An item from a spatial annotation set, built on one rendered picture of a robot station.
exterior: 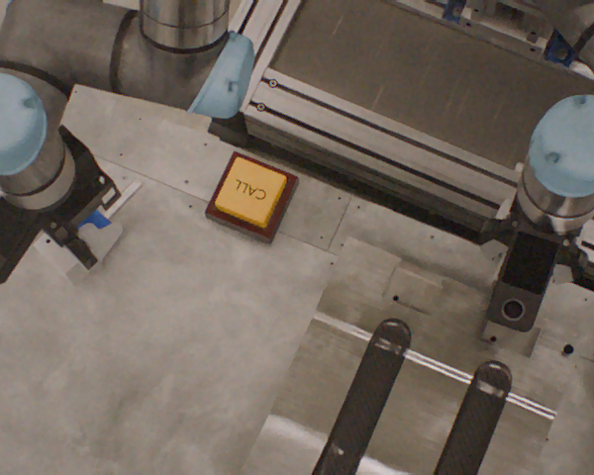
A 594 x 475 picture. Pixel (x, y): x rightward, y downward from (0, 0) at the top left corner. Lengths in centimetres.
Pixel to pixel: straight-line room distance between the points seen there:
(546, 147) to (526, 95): 109
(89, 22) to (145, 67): 6
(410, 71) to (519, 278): 95
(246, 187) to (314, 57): 76
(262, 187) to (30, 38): 39
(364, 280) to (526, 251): 19
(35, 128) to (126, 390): 42
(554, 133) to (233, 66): 27
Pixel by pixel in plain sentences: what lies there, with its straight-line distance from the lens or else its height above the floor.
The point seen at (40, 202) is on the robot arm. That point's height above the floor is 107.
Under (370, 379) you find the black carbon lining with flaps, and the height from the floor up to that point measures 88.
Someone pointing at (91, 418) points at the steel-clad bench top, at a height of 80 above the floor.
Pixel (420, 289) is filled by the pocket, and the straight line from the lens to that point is 136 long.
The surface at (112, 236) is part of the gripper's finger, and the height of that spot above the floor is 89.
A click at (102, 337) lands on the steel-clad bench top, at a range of 144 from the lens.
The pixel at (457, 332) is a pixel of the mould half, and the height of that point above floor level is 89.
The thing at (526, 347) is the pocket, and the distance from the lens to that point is 136.
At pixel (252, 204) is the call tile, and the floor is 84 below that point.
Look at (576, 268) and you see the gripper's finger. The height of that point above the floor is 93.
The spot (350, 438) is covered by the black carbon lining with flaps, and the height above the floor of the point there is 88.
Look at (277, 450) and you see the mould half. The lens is 130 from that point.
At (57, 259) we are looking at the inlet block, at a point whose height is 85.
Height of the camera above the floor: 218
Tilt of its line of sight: 74 degrees down
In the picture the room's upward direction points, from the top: 9 degrees counter-clockwise
